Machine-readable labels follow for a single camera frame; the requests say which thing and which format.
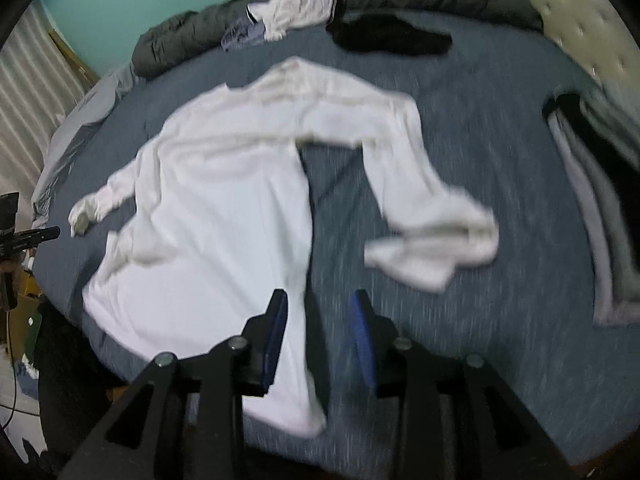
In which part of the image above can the white long sleeve shirt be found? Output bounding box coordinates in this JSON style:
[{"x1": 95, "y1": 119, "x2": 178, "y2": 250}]
[{"x1": 68, "y1": 58, "x2": 499, "y2": 438}]

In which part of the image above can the stack of folded grey clothes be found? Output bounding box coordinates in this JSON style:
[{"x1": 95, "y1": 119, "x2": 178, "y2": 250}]
[{"x1": 542, "y1": 82, "x2": 639, "y2": 326}]

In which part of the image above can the white radiator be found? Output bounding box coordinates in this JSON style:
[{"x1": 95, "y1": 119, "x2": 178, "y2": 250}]
[{"x1": 0, "y1": 3, "x2": 86, "y2": 230}]

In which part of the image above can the dark blue patterned bedspread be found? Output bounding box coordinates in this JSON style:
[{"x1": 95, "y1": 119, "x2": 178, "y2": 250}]
[{"x1": 49, "y1": 13, "x2": 639, "y2": 479}]

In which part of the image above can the light grey bed sheet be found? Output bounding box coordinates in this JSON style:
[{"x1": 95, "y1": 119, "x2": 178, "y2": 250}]
[{"x1": 30, "y1": 62, "x2": 139, "y2": 229}]

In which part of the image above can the black garment on bed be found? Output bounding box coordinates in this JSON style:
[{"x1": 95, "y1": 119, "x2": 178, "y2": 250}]
[{"x1": 326, "y1": 13, "x2": 452, "y2": 58}]

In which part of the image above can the purple grey crumpled garment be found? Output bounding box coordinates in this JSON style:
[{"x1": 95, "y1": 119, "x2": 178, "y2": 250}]
[{"x1": 220, "y1": 16, "x2": 266, "y2": 51}]

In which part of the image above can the white crumpled garment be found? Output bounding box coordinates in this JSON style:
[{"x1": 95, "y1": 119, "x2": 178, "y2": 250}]
[{"x1": 247, "y1": 0, "x2": 337, "y2": 41}]

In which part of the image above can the dark grey rolled duvet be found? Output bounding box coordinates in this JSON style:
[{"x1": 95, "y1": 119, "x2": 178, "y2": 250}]
[{"x1": 131, "y1": 0, "x2": 544, "y2": 79}]

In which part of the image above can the cream tufted headboard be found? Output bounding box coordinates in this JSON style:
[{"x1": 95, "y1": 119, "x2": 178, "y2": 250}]
[{"x1": 530, "y1": 0, "x2": 639, "y2": 88}]

